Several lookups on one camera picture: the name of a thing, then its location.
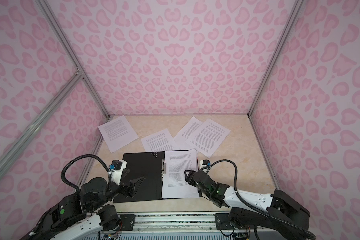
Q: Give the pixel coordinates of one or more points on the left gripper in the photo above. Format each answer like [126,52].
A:
[133,190]

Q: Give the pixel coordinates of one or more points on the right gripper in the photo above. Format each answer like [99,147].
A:
[190,176]

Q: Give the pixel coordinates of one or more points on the black and white folder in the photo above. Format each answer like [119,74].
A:
[163,173]

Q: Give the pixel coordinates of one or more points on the hidden paper sheet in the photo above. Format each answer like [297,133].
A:
[180,138]

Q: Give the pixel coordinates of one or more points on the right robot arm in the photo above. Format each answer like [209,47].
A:
[277,211]

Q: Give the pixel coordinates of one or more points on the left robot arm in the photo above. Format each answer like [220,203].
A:
[89,204]

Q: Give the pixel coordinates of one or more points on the centre highlighted paper sheet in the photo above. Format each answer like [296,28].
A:
[160,141]

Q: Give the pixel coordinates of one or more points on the left diagonal aluminium bar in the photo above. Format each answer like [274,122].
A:
[13,152]

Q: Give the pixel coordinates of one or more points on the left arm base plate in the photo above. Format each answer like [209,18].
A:
[128,221]

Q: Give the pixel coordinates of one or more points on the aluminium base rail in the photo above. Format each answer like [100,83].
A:
[173,226]

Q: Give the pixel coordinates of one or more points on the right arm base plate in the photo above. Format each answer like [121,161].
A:
[223,222]

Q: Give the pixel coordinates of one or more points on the left corner aluminium post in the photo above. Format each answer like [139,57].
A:
[52,20]

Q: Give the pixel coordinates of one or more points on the corner aluminium post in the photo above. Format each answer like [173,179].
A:
[298,6]
[52,20]

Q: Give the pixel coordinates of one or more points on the right corner aluminium post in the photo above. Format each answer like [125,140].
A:
[298,6]

